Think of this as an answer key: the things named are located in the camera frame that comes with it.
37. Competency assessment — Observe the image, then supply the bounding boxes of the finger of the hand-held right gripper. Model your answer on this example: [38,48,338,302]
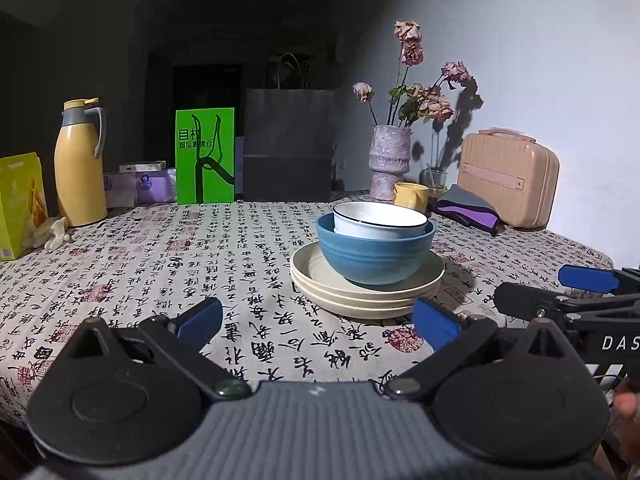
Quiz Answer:
[558,264,640,295]
[494,281,640,333]

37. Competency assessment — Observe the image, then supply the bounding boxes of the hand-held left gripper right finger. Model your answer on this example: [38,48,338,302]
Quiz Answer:
[382,296,576,402]

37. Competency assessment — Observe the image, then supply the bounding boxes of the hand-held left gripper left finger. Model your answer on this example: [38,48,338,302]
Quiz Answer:
[66,296,252,402]

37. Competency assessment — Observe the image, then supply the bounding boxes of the cream plate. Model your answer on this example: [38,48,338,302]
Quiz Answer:
[291,272,445,309]
[290,241,446,297]
[295,285,441,321]

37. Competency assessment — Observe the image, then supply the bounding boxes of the blue bowl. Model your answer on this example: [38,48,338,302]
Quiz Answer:
[315,211,438,286]

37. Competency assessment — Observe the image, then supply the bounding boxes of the white bowl with black rim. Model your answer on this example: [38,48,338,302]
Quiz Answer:
[332,201,430,237]

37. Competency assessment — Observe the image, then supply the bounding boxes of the person's right hand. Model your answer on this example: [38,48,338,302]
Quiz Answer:
[611,390,640,461]

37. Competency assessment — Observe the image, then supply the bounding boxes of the calligraphy print tablecloth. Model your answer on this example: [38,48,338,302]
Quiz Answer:
[0,190,615,431]

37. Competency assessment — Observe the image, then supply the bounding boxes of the grey and purple cloth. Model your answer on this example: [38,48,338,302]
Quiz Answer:
[431,183,503,237]

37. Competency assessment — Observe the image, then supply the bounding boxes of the pink hard case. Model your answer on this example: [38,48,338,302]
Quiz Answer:
[456,128,561,231]

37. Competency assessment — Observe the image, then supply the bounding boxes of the yellow mug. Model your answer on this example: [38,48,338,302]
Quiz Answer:
[393,182,431,212]

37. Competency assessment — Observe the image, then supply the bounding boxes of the green paper bag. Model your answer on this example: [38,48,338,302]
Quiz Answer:
[175,107,236,206]

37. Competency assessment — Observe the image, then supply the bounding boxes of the purple tissue pack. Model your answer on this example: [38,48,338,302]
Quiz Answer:
[135,169,177,206]
[102,171,138,209]

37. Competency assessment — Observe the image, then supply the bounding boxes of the clear drinking glass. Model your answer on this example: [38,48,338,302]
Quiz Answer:
[420,168,449,202]

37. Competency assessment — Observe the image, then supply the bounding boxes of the small white flat box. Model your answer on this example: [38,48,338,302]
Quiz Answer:
[118,160,167,174]

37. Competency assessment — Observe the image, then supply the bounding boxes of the purple ribbed vase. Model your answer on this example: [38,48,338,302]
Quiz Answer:
[368,125,414,202]

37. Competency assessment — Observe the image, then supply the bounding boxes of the white gloves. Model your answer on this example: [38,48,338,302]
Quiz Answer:
[25,216,69,251]

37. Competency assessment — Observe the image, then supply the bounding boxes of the yellow thermos jug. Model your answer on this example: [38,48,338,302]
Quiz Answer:
[53,98,109,228]

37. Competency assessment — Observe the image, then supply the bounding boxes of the dark grey paper bag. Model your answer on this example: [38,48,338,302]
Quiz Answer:
[242,52,337,203]

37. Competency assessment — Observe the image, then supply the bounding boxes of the yellow snack box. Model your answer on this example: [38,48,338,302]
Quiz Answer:
[0,152,49,262]

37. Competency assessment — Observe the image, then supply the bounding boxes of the dried pink flowers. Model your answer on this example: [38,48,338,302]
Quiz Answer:
[352,20,475,128]

